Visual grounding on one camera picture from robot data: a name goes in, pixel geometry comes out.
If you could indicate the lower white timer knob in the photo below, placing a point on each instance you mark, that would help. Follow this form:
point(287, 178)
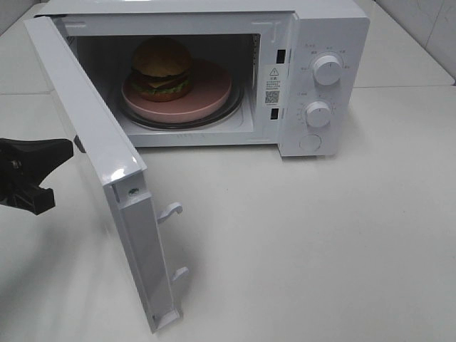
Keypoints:
point(318, 114)

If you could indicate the round white door release button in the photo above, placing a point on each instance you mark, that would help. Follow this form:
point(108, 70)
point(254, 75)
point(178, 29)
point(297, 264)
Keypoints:
point(310, 142)

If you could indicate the white microwave oven body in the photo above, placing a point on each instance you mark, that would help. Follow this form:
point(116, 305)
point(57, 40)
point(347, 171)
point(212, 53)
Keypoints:
point(266, 46)

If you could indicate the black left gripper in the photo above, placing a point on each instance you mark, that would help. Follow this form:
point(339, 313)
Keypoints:
point(36, 159)

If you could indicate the pink round plate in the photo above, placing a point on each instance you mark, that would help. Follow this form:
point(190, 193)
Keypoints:
point(201, 92)

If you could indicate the glass microwave turntable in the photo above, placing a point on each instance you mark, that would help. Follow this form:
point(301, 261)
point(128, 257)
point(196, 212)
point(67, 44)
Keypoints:
point(232, 104)

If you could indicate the burger with lettuce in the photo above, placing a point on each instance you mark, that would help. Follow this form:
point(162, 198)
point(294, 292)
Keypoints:
point(161, 70)

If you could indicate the upper white power knob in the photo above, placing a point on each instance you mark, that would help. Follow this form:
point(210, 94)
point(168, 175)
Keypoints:
point(327, 68)

